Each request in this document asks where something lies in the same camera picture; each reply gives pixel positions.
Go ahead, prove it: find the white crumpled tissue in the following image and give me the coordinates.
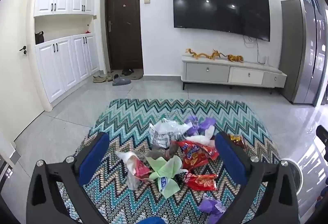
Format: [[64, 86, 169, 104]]
[[186, 127, 216, 147]]

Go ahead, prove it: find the white room door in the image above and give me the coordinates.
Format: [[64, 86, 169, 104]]
[[0, 0, 44, 137]]

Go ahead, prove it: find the black wall television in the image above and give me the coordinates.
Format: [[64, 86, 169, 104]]
[[172, 0, 271, 42]]

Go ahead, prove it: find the grey crumpled wrapper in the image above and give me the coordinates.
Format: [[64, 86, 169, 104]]
[[146, 147, 177, 161]]

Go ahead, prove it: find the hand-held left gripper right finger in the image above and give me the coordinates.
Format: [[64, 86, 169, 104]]
[[215, 132, 300, 224]]

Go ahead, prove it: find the clear plastic bag red insert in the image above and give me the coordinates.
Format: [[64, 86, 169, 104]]
[[115, 151, 151, 191]]

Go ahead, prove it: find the dark brown entrance door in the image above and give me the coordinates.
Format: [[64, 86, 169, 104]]
[[105, 0, 143, 71]]

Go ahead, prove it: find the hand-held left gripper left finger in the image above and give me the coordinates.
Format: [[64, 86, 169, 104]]
[[26, 132, 110, 224]]

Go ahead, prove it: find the purple crumpled wrapper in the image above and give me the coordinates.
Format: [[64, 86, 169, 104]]
[[198, 193, 227, 224], [184, 116, 217, 137]]

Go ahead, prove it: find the large red snack packet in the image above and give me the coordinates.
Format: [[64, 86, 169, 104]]
[[170, 140, 220, 170]]

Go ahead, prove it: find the small red snack packet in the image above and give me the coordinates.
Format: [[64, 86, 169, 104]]
[[185, 173, 218, 191]]

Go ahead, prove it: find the television cable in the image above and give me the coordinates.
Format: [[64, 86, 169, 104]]
[[242, 35, 260, 63]]

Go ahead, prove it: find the white printed plastic bag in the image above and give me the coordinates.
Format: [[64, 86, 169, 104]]
[[149, 119, 190, 149]]

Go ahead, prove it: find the golden dragon ornament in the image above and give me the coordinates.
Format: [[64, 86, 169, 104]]
[[186, 48, 244, 63]]

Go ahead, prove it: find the grey refrigerator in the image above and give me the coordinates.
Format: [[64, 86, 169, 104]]
[[279, 0, 328, 106]]

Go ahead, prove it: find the green paper napkin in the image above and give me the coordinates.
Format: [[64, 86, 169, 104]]
[[146, 155, 189, 199]]

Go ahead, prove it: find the white floor cabinet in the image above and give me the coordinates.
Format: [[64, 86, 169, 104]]
[[34, 33, 100, 109]]

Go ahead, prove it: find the zigzag patterned rug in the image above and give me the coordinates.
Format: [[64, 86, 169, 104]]
[[55, 99, 281, 224]]

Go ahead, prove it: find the white television cabinet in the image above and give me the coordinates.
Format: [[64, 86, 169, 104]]
[[181, 55, 287, 95]]

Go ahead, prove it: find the dark brown snack packet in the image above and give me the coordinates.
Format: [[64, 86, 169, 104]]
[[229, 134, 246, 149]]

